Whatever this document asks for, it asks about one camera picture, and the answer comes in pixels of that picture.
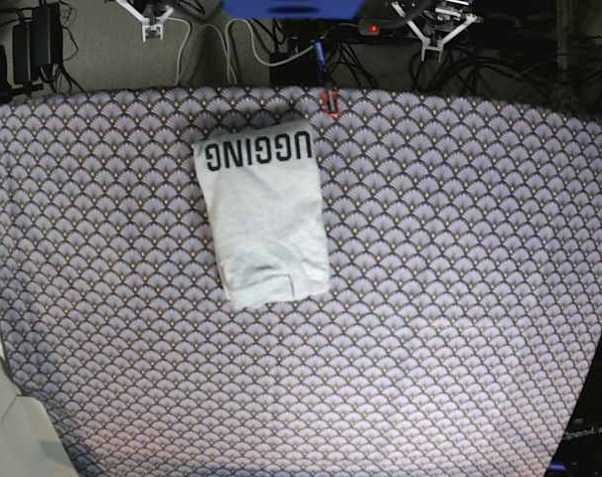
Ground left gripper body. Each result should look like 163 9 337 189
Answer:
389 0 480 62

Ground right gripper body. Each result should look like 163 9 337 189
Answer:
116 0 175 41

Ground light grey T-shirt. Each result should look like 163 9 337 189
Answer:
193 120 330 309

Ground black power strip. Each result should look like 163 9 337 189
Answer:
357 18 409 37

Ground blue box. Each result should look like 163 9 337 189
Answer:
223 0 364 20

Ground red black table clamp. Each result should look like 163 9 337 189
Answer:
322 88 340 117

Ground black power adapter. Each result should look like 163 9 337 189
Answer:
12 2 63 85

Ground black box on floor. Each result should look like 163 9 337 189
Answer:
269 51 321 87

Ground fan patterned tablecloth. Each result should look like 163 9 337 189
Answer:
0 86 602 476

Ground beige plastic bin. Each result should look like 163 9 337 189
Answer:
0 358 76 476

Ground black OpenArm case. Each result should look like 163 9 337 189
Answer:
545 335 602 476

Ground white cable on floor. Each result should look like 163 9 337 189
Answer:
124 0 317 85

